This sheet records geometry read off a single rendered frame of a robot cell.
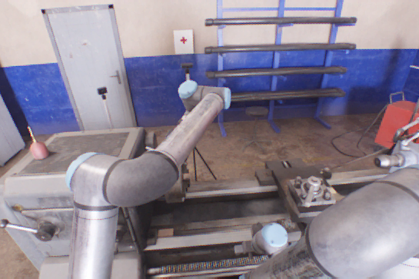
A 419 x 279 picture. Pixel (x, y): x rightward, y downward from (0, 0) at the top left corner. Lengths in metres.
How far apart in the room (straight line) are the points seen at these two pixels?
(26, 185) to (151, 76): 3.25
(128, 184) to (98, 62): 3.83
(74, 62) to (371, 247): 4.38
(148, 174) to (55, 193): 0.65
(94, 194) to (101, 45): 3.73
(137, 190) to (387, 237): 0.46
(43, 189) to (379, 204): 1.12
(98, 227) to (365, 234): 0.55
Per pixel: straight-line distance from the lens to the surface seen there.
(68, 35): 4.38
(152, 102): 4.28
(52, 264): 1.48
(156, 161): 0.54
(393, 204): 0.40
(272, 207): 1.64
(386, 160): 1.68
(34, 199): 1.19
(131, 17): 4.07
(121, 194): 0.54
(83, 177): 0.60
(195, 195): 1.53
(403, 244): 0.41
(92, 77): 4.38
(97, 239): 0.64
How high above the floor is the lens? 1.90
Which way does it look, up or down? 30 degrees down
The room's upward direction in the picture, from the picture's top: 2 degrees counter-clockwise
